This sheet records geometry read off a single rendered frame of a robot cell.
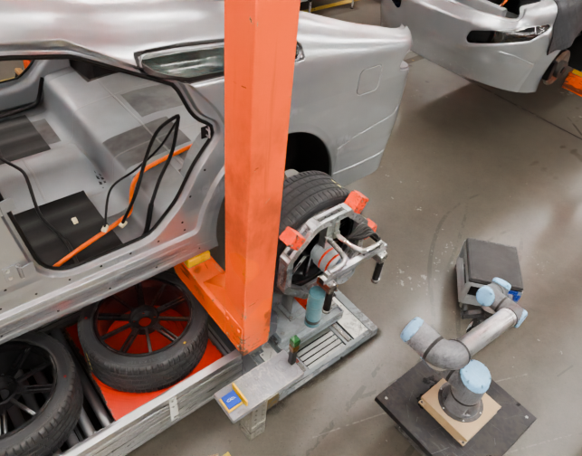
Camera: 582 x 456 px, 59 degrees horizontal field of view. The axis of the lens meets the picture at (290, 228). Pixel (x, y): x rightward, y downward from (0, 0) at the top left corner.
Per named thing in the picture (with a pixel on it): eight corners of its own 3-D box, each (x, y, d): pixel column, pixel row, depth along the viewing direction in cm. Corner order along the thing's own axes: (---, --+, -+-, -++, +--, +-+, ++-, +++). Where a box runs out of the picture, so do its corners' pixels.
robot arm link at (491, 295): (500, 299, 238) (511, 293, 247) (480, 282, 244) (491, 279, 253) (490, 314, 242) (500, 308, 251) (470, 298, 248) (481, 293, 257)
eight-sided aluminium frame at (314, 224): (348, 262, 300) (366, 190, 263) (356, 270, 297) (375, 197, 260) (273, 306, 273) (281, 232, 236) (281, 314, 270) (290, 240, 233)
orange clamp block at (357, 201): (349, 205, 264) (358, 191, 262) (359, 214, 260) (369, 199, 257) (342, 204, 259) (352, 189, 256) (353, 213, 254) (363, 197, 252)
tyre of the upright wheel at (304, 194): (346, 206, 312) (314, 146, 256) (373, 230, 300) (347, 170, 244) (267, 284, 307) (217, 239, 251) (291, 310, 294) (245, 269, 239)
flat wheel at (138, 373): (148, 276, 320) (145, 250, 304) (232, 330, 296) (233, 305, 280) (58, 348, 279) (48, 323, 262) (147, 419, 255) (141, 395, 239)
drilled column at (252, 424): (253, 416, 289) (257, 376, 260) (264, 430, 284) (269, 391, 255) (239, 426, 284) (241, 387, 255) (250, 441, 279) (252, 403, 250)
